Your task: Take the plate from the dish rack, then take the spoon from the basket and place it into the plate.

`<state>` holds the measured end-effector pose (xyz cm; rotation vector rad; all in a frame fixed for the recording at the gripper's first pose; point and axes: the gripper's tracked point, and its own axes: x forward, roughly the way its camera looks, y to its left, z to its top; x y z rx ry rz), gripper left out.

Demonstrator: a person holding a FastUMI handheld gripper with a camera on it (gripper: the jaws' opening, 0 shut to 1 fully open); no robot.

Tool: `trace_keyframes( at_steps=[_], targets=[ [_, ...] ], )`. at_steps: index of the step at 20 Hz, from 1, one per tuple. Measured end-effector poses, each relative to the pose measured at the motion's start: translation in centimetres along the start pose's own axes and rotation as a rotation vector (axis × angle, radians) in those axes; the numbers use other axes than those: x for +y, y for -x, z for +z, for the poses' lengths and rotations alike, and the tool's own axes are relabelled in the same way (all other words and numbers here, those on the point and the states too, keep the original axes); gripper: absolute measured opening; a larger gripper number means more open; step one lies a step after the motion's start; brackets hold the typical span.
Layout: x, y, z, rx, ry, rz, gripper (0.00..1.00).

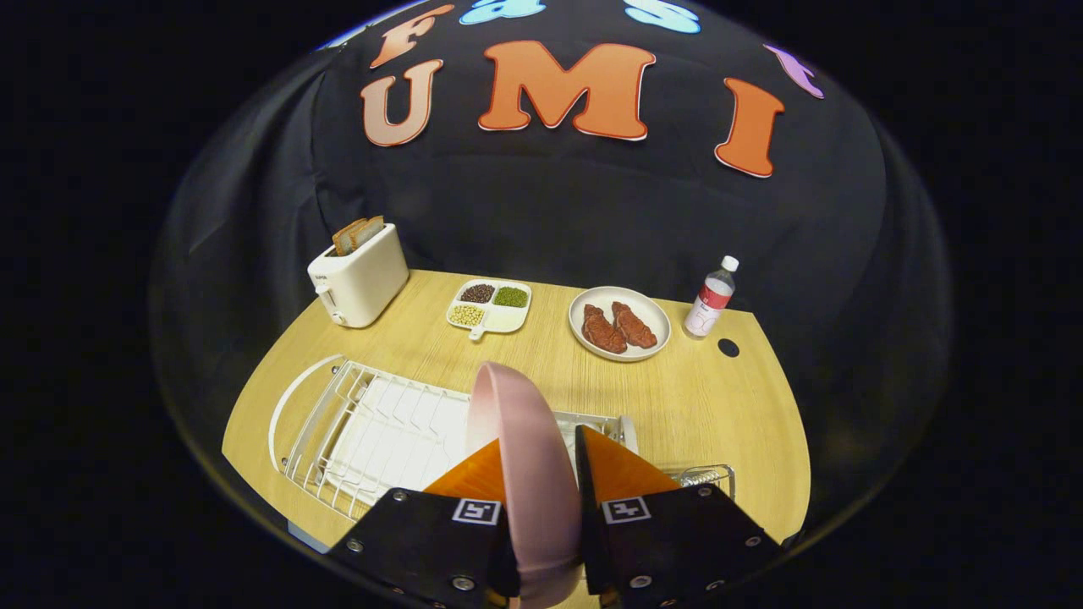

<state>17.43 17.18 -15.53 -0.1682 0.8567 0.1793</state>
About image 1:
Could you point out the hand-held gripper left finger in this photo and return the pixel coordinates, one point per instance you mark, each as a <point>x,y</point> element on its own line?
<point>423,541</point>

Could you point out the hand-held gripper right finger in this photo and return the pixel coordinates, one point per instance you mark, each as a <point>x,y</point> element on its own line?
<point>668,545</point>

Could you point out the white plate with meat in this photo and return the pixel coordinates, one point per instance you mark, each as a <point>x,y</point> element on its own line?
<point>656,326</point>

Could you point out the white divided dish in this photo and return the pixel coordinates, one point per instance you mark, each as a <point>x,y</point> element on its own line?
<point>506,320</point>

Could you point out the black table grommet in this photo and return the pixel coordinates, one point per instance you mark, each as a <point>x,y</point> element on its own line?
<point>728,348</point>

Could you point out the red meat steak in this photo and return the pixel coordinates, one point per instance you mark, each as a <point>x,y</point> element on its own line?
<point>634,326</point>
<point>602,330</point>

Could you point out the yellow beans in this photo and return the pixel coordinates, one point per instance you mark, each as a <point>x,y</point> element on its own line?
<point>467,315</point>

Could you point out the clear bottle red label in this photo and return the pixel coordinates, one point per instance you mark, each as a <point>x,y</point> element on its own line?
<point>709,304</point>

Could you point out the dark brown beans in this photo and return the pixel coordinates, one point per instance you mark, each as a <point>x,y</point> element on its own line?
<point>478,293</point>

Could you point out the green beans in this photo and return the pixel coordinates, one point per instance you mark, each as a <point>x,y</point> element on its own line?
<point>511,297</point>

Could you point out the white toaster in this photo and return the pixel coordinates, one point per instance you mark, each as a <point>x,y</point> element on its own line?
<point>364,283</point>

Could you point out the brown bread slice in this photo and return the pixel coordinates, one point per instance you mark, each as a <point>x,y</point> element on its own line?
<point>345,239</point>
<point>371,230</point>

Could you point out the black backdrop cloth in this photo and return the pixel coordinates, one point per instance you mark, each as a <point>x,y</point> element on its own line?
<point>592,211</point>

